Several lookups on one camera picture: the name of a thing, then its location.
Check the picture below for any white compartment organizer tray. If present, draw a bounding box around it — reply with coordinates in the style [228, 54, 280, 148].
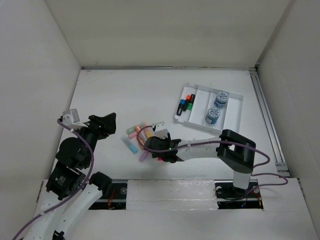
[174, 83, 244, 134]

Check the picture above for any purple cap pastel highlighter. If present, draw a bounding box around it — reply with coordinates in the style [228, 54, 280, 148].
[139, 151, 149, 162]

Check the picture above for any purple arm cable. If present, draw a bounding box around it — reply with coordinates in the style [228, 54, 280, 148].
[136, 126, 289, 202]
[12, 119, 95, 240]

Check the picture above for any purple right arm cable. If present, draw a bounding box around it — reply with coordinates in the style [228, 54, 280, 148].
[136, 126, 289, 202]

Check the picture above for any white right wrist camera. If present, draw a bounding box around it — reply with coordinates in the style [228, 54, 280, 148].
[152, 122, 168, 139]

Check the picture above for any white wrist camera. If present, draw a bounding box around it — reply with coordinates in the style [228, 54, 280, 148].
[61, 108, 86, 130]
[152, 122, 168, 139]

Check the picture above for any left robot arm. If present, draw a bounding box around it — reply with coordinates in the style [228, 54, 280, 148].
[14, 109, 117, 240]

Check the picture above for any yellow pastel highlighter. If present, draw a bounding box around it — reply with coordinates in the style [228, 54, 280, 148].
[141, 121, 154, 139]

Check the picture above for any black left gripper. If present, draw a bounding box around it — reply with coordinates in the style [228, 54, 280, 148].
[74, 112, 116, 167]

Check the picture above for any blue cap pastel highlighter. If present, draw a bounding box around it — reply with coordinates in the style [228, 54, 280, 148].
[121, 136, 138, 154]

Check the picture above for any blue cap black highlighter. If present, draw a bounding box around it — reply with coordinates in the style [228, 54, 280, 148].
[176, 99, 186, 116]

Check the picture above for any green cap black highlighter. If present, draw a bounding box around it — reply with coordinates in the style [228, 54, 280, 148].
[187, 94, 196, 110]

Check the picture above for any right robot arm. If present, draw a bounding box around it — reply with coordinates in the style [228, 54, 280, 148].
[143, 129, 256, 197]

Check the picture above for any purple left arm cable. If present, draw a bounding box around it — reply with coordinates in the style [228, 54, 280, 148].
[12, 119, 95, 240]

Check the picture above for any aluminium frame rail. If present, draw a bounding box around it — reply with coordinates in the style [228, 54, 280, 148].
[249, 68, 291, 178]

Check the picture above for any pink correction tape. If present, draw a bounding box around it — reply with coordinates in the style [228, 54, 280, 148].
[128, 131, 137, 139]

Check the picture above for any peach cap pastel highlighter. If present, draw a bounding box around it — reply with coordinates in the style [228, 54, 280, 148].
[134, 125, 148, 144]

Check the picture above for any orange cap black highlighter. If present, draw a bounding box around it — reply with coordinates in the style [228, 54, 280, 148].
[185, 94, 191, 106]

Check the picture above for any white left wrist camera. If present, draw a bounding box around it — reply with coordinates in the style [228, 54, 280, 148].
[61, 108, 86, 130]

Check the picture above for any green correction tape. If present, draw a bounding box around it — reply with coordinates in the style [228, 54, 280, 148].
[126, 126, 136, 135]

